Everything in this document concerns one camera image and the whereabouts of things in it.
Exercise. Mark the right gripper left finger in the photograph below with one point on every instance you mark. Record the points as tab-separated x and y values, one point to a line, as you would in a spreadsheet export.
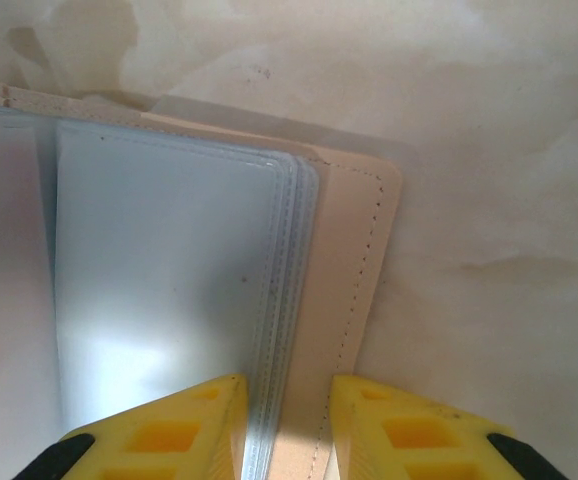
169	440

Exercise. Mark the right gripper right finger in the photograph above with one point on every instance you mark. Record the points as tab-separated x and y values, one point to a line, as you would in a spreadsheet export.
409	440

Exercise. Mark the beige leather card holder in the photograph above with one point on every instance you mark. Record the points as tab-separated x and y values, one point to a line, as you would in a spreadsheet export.
169	250

